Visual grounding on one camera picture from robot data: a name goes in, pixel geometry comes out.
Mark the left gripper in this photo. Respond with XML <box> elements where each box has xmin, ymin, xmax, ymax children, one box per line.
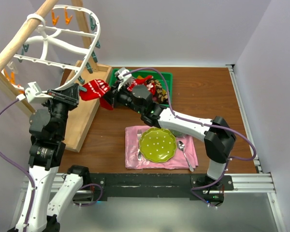
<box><xmin>42</xmin><ymin>82</ymin><xmax>80</xmax><ymax>138</ymax></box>

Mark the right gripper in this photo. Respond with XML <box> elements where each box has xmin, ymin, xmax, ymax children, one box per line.
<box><xmin>100</xmin><ymin>80</ymin><xmax>144</xmax><ymax>115</ymax></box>

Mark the red patterned sock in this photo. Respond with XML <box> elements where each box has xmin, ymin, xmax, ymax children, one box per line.
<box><xmin>127</xmin><ymin>75</ymin><xmax>153</xmax><ymax>92</ymax></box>
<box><xmin>79</xmin><ymin>79</ymin><xmax>114</xmax><ymax>111</ymax></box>

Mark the brown argyle sock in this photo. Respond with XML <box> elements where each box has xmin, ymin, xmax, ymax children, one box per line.
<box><xmin>146</xmin><ymin>79</ymin><xmax>169</xmax><ymax>104</ymax></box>

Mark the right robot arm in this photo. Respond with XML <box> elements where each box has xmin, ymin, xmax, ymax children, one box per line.
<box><xmin>101</xmin><ymin>86</ymin><xmax>236</xmax><ymax>190</ymax></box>

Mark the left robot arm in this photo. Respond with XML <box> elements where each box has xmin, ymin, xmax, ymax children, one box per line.
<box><xmin>10</xmin><ymin>84</ymin><xmax>90</xmax><ymax>232</ymax></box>

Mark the wooden hanger stand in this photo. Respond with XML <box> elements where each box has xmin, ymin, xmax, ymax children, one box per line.
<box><xmin>0</xmin><ymin>0</ymin><xmax>112</xmax><ymax>152</ymax></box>

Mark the white round sock hanger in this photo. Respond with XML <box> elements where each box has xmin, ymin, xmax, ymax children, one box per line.
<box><xmin>0</xmin><ymin>0</ymin><xmax>101</xmax><ymax>90</ymax></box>

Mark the silver fork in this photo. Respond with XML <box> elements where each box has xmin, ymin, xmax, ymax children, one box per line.
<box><xmin>137</xmin><ymin>129</ymin><xmax>142</xmax><ymax>161</ymax></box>

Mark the green plastic tray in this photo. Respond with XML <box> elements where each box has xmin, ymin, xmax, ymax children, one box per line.
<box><xmin>107</xmin><ymin>68</ymin><xmax>173</xmax><ymax>106</ymax></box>

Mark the green scalloped plate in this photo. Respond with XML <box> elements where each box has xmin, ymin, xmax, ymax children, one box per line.
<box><xmin>140</xmin><ymin>128</ymin><xmax>177</xmax><ymax>163</ymax></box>

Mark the teal ceramic mug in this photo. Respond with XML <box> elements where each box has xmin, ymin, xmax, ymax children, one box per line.
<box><xmin>170</xmin><ymin>130</ymin><xmax>186</xmax><ymax>137</ymax></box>

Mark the silver spoon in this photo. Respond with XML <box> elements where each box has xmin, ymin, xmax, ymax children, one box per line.
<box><xmin>177</xmin><ymin>141</ymin><xmax>194</xmax><ymax>172</ymax></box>

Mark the pink cloth napkin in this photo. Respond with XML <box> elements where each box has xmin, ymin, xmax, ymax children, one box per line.
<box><xmin>125</xmin><ymin>126</ymin><xmax>198</xmax><ymax>170</ymax></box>

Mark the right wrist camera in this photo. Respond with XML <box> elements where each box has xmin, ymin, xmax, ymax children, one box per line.
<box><xmin>115</xmin><ymin>67</ymin><xmax>132</xmax><ymax>91</ymax></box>

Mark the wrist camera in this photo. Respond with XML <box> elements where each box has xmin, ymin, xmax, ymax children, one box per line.
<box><xmin>14</xmin><ymin>82</ymin><xmax>53</xmax><ymax>104</ymax></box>
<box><xmin>115</xmin><ymin>67</ymin><xmax>132</xmax><ymax>91</ymax></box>

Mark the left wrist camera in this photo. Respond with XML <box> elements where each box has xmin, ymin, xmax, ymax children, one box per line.
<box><xmin>14</xmin><ymin>82</ymin><xmax>53</xmax><ymax>104</ymax></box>

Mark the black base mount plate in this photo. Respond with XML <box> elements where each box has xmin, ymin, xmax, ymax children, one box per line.
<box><xmin>90</xmin><ymin>173</ymin><xmax>234</xmax><ymax>204</ymax></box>

